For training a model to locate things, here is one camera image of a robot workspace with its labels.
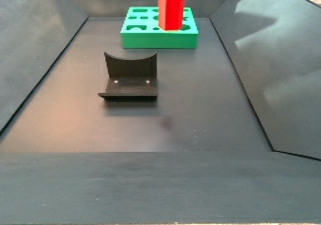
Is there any red hexagon prism block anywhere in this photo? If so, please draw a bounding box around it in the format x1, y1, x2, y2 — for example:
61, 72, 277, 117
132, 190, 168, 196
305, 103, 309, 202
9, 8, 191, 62
158, 0, 184, 31

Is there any green shape sorting board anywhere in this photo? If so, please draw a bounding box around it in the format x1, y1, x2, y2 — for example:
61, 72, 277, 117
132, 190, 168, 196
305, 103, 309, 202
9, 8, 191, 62
120, 7, 198, 49

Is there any black curved holder stand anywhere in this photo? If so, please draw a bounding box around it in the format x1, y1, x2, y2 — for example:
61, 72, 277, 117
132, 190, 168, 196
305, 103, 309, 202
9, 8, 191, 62
98, 52, 158, 99

